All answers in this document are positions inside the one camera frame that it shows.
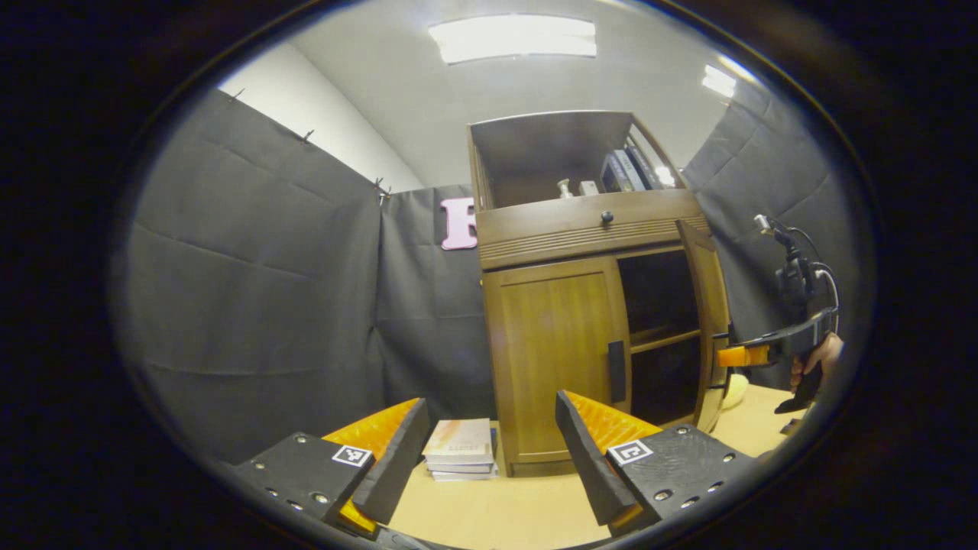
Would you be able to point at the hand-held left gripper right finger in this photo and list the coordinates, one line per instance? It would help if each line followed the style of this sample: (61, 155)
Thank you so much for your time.
(584, 458)

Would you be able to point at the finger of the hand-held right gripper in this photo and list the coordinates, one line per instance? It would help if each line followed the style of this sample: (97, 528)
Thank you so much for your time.
(741, 356)

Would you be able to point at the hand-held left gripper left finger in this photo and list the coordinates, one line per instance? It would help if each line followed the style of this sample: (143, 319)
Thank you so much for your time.
(397, 466)

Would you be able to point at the wooden cabinet door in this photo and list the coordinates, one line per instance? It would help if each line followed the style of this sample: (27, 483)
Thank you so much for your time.
(550, 359)
(707, 305)

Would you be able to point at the wooden double-door shoe cabinet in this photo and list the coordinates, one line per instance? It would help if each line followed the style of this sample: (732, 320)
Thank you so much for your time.
(581, 237)

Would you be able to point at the wooden inner cabinet shelf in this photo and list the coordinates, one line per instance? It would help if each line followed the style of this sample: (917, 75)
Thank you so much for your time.
(665, 341)

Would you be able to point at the wooden cabinet drawer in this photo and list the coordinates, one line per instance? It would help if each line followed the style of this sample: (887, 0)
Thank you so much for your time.
(550, 221)

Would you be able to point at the pale yellow round object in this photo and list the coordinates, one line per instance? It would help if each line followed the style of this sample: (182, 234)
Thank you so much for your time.
(736, 391)

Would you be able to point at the flat white book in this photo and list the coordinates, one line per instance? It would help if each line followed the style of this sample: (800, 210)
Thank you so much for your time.
(462, 466)
(464, 476)

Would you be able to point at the flat book with pinkish cover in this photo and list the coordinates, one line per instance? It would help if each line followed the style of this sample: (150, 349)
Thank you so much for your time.
(461, 439)

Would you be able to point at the grey upright book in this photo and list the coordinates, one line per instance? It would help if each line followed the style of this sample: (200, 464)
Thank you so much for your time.
(631, 169)

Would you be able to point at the dark blue upright book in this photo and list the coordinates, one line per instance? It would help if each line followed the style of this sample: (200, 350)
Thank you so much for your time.
(613, 176)

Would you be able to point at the small white box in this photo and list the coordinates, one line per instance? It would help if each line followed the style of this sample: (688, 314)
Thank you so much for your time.
(587, 189)

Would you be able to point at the black backdrop cloth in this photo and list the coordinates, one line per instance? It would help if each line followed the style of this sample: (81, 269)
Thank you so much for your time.
(252, 290)

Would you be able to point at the small pale figurine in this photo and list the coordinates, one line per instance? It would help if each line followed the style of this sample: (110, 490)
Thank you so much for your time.
(565, 189)

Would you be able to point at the small ceiling light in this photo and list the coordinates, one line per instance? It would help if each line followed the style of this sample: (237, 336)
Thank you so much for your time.
(719, 80)

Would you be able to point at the rectangular ceiling light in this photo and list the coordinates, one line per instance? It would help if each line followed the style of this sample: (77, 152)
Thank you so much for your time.
(512, 38)

